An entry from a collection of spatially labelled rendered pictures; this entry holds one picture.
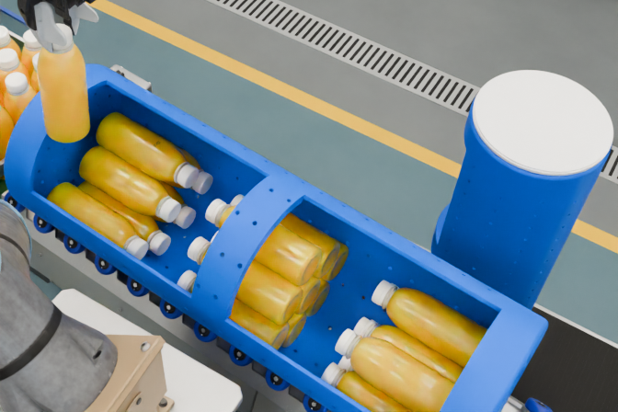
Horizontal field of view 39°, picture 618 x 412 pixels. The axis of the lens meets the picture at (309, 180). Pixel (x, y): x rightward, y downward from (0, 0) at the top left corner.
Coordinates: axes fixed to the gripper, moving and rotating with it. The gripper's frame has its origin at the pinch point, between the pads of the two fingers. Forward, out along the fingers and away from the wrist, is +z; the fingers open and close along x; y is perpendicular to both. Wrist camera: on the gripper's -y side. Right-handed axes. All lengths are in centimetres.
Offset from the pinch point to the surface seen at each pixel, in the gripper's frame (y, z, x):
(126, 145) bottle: 1.9, 30.2, 8.3
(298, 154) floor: -23, 142, 108
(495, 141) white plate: 51, 38, 57
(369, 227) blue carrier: 47, 21, 13
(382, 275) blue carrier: 49, 39, 18
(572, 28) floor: 26, 140, 228
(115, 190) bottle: 3.9, 35.6, 2.6
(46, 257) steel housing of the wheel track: -7, 55, -7
